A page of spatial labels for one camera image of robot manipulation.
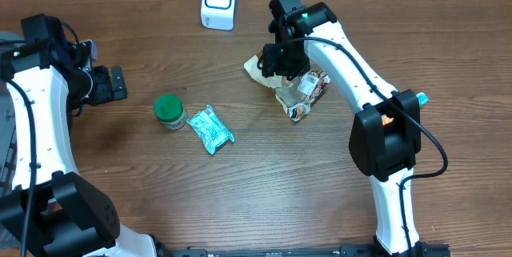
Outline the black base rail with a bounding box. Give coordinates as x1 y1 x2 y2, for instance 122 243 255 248
168 242 452 257

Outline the beige brown paper bag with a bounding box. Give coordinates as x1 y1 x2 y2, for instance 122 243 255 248
243 52 291 89

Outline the brown white snack bag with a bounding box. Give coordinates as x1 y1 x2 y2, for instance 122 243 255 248
274 70 331 122

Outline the orange tissue pack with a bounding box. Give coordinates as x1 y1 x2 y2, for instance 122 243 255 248
381 114 394 126

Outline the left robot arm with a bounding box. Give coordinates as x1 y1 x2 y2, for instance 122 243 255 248
1 14 166 257

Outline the teal tissue pack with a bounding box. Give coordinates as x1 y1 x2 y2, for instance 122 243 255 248
416 92 429 106

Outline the white barcode scanner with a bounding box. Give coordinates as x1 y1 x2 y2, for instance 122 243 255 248
200 0 236 30

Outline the teal snack packet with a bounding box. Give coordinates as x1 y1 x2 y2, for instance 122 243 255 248
187 105 235 155

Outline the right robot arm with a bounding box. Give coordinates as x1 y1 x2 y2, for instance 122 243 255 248
258 0 425 256

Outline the green lid seasoning jar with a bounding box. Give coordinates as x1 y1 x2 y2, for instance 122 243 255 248
154 94 188 131

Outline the grey plastic mesh basket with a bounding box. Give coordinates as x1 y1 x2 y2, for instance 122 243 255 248
1 31 22 251

